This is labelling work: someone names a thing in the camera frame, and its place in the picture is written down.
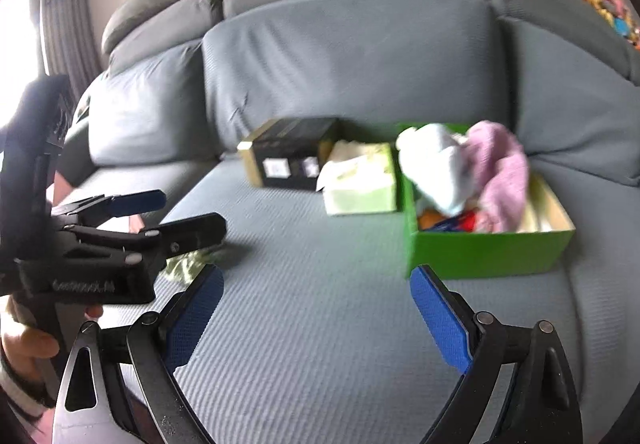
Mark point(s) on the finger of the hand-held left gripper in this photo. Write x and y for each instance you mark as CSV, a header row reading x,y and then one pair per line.
x,y
195,230
135,202

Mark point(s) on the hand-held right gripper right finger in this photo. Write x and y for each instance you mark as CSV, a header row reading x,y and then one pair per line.
x,y
440,319

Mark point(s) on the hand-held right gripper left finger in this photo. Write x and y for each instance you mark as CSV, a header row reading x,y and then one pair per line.
x,y
192,319

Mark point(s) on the yellow towel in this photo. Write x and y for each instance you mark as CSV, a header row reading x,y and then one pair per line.
x,y
182,266

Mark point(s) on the green cardboard box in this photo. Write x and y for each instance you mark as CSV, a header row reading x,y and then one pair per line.
x,y
475,254

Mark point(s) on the blue tissue packet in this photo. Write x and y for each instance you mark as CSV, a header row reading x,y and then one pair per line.
x,y
450,224

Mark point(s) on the orange snack packet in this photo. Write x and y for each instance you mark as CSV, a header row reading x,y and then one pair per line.
x,y
429,220

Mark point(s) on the white fluffy towel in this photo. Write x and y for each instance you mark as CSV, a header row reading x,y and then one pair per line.
x,y
440,168

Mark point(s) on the pink towel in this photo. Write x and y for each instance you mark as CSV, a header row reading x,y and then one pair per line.
x,y
505,173

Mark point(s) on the person's left hand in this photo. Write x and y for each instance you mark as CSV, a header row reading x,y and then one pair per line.
x,y
25,341

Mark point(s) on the black cardboard box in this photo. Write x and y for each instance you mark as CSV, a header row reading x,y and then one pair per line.
x,y
290,158

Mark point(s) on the light green tissue pack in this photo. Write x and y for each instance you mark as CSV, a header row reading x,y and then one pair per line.
x,y
360,194

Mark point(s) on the dark grey cushion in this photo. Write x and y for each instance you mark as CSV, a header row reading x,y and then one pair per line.
x,y
150,8

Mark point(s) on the grey curtain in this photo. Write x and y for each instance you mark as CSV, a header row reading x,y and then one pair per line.
x,y
65,13

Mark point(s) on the grey sofa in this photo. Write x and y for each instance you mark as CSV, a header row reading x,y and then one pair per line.
x,y
350,48

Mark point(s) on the pile of colourful plush toys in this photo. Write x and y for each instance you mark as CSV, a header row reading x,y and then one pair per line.
x,y
615,8

